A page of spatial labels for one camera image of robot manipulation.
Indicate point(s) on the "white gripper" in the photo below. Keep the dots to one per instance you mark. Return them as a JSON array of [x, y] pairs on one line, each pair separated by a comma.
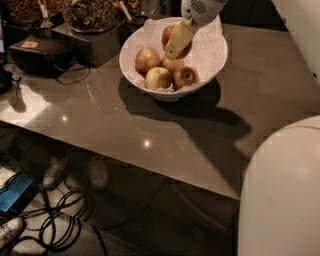
[[199, 10]]

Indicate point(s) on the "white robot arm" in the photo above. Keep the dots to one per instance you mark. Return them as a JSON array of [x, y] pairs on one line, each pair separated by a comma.
[[279, 211]]

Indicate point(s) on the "hidden apple under red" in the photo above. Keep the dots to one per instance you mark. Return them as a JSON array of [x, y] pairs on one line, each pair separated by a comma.
[[171, 65]]

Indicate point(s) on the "right yellow-red apple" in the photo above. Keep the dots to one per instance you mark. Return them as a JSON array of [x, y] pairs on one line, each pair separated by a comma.
[[185, 76]]

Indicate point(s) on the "yellow-red apple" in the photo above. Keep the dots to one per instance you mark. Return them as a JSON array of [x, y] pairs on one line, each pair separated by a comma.
[[146, 59], [185, 76]]

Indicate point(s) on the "left yellow-red apple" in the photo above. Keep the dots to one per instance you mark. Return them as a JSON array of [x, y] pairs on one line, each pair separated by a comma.
[[146, 59]]

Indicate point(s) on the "white bowl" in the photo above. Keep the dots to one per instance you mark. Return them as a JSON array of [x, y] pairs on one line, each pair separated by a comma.
[[173, 95]]

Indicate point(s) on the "front yellow apple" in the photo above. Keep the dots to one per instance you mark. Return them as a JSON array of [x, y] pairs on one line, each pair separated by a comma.
[[158, 77]]

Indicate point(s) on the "white paper liner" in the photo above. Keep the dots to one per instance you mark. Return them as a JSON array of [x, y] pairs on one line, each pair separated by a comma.
[[208, 50]]

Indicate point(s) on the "grey metal box stand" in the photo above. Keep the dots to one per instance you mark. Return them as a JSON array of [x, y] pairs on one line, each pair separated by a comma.
[[93, 49]]

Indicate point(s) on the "glass jar of granola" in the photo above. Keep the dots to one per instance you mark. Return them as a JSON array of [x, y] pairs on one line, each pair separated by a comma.
[[89, 16]]

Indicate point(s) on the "metal scoop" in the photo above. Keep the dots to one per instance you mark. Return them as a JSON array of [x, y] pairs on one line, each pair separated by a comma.
[[46, 23]]

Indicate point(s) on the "black device with label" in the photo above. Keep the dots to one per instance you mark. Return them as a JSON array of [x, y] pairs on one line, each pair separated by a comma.
[[42, 57]]

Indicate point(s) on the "grey shoe right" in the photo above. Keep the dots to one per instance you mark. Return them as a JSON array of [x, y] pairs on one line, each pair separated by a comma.
[[97, 173]]

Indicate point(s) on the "grey shoe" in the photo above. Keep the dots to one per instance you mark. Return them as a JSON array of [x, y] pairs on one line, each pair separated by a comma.
[[97, 173], [54, 173]]

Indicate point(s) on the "glass jar of nuts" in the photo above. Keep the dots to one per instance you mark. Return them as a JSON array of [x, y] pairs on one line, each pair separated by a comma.
[[26, 11]]

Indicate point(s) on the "grey shoe left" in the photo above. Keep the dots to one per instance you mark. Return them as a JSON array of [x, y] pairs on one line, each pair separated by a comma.
[[54, 173]]

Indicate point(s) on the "blue box on floor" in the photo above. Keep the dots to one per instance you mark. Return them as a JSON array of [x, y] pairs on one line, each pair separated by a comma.
[[16, 194]]

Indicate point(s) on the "white shoe bottom left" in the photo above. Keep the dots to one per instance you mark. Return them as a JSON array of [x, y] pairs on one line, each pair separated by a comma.
[[10, 231]]

